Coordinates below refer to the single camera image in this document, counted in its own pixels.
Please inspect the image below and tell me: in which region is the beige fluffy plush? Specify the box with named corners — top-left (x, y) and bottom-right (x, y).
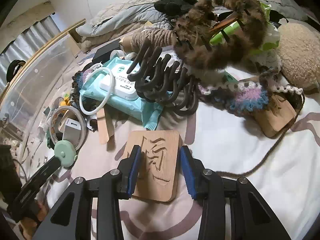
top-left (276, 21), bottom-right (319, 93)

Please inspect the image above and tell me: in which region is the white plastic ring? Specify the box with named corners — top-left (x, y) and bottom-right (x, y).
top-left (79, 66), bottom-right (116, 116)

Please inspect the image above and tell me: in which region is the black small box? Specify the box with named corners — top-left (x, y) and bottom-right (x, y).
top-left (92, 39), bottom-right (120, 64)

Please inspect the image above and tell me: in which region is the brown yarn spool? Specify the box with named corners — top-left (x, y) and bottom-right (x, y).
top-left (119, 29), bottom-right (177, 54)

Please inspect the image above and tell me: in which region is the grey curtain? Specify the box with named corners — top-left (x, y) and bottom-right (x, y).
top-left (1, 16), bottom-right (60, 69)

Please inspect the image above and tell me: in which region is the brown yarn cord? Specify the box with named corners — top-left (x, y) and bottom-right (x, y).
top-left (215, 92), bottom-right (307, 179)

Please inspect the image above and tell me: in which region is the black cap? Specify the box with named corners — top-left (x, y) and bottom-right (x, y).
top-left (6, 60), bottom-right (26, 82)

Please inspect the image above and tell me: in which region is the dark brown claw hair clip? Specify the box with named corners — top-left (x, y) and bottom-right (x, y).
top-left (127, 38), bottom-right (199, 116)

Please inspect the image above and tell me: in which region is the teal wet wipes pack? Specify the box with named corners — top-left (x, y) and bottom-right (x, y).
top-left (79, 56), bottom-right (163, 131)

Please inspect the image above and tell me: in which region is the white charger cube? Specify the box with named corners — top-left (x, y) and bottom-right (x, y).
top-left (62, 118), bottom-right (81, 147)

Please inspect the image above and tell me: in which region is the yellow small toy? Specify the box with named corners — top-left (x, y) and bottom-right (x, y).
top-left (59, 94), bottom-right (72, 107)

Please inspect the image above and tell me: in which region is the black fluffy item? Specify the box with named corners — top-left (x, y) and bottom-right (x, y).
top-left (154, 0), bottom-right (198, 17)

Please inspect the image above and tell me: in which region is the wooden carved character block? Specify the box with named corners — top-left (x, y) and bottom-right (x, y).
top-left (123, 130), bottom-right (182, 202)

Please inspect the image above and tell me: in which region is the wooden flat stick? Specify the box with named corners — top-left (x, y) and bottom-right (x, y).
top-left (97, 108), bottom-right (114, 144)

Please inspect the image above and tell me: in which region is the multicolour crochet piece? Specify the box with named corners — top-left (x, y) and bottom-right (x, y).
top-left (198, 80), bottom-right (304, 114)

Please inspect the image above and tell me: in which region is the mint green round tape measure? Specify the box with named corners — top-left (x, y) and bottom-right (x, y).
top-left (54, 140), bottom-right (78, 168)

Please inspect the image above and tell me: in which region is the green white snack bag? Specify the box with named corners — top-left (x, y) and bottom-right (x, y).
top-left (222, 2), bottom-right (280, 55)

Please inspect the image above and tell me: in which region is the grey quilted blanket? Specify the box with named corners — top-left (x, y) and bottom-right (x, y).
top-left (76, 0), bottom-right (307, 37)

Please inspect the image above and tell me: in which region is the clear plastic storage bin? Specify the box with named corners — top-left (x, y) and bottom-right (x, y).
top-left (1, 34), bottom-right (80, 156)

